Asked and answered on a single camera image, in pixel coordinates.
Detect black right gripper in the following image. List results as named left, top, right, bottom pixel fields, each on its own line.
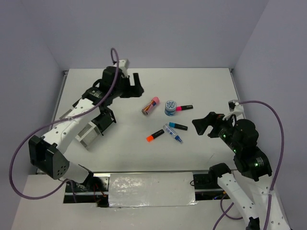
left=191, top=110, right=240, bottom=151

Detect pink capped crayon tube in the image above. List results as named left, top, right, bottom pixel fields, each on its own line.
left=141, top=97, right=160, bottom=115

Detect blue slime jar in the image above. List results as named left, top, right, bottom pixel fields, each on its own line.
left=165, top=100, right=177, bottom=116

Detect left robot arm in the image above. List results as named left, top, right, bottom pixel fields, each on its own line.
left=28, top=66, right=144, bottom=191

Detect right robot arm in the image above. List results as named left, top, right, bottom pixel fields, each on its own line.
left=192, top=112, right=290, bottom=230

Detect pink highlighter marker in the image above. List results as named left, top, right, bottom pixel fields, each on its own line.
left=176, top=105, right=193, bottom=112

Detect blue highlighter marker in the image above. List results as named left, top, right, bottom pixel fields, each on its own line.
left=169, top=122, right=188, bottom=131

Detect clear glue bottle blue cap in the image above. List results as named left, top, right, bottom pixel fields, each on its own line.
left=163, top=124, right=183, bottom=143

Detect black slotted organizer box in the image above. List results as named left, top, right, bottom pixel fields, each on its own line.
left=92, top=107, right=116, bottom=136

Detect orange highlighter marker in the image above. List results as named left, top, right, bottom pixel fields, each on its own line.
left=146, top=129, right=165, bottom=142

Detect white slotted organizer box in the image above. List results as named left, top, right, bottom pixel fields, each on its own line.
left=59, top=109, right=101, bottom=151

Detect silver taped front panel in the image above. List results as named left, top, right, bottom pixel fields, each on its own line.
left=108, top=172, right=197, bottom=207

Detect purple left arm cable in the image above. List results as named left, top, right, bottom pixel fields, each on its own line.
left=9, top=47, right=119, bottom=203

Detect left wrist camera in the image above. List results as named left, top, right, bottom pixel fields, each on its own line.
left=113, top=59, right=130, bottom=78

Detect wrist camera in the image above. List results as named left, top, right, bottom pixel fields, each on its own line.
left=223, top=100, right=244, bottom=120
left=113, top=59, right=130, bottom=78

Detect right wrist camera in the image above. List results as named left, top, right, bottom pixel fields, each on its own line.
left=223, top=100, right=244, bottom=120

